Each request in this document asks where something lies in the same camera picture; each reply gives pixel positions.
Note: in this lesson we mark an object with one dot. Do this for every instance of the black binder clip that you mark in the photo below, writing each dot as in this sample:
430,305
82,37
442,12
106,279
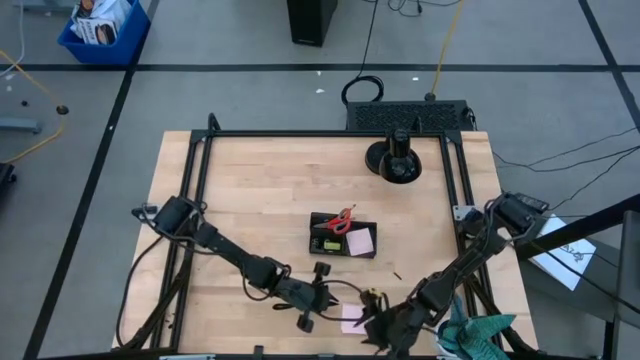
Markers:
317,245

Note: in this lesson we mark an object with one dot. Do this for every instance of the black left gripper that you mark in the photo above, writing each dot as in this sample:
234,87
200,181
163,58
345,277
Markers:
315,297

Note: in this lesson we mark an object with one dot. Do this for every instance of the black round camera stand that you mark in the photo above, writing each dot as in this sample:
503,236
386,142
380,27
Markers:
397,167

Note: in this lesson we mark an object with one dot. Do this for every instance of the black chair base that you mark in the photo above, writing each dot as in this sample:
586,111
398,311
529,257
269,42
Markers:
6,172

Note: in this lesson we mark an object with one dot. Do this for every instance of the black power brick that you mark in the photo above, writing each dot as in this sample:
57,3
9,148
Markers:
535,201

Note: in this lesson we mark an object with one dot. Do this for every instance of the pink sticky note pad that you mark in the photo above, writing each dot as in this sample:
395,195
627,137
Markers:
360,242
350,315

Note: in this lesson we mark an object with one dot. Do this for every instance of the small black floor disc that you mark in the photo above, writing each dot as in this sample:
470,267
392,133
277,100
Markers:
62,109

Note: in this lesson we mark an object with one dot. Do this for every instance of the white paper sheet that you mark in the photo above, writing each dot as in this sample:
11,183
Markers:
565,260

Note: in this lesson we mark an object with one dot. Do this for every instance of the black mesh desk organizer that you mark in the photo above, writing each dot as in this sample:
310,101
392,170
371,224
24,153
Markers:
335,235

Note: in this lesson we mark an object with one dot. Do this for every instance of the black aluminium table frame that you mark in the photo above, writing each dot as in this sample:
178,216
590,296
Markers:
325,133

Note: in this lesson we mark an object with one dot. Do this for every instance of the teal cloth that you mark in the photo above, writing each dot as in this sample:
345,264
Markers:
475,332

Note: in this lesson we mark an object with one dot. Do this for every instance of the black metal stand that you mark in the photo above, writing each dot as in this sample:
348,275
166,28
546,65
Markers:
575,232

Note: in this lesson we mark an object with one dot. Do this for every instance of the white plant pot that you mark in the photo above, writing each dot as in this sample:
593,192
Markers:
440,347

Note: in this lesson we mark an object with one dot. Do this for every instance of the blue plastic bin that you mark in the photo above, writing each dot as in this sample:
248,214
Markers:
110,52

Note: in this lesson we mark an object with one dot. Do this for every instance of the printed papers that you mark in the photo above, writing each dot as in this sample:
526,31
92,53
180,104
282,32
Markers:
97,25

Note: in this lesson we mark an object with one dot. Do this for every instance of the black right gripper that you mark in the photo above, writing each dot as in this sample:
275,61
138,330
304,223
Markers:
400,325

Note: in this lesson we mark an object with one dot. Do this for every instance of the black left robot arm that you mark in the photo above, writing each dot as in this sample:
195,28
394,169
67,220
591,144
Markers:
235,255

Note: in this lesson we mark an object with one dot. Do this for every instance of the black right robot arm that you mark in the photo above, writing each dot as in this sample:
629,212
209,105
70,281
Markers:
475,255

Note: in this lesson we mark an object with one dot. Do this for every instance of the black perforated metal case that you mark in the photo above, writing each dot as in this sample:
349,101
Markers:
400,116

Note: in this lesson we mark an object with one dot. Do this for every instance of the grey metal base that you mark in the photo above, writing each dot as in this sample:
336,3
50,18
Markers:
20,125

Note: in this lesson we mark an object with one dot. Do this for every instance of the small yellow-green sticky tabs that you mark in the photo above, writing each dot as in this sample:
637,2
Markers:
332,245

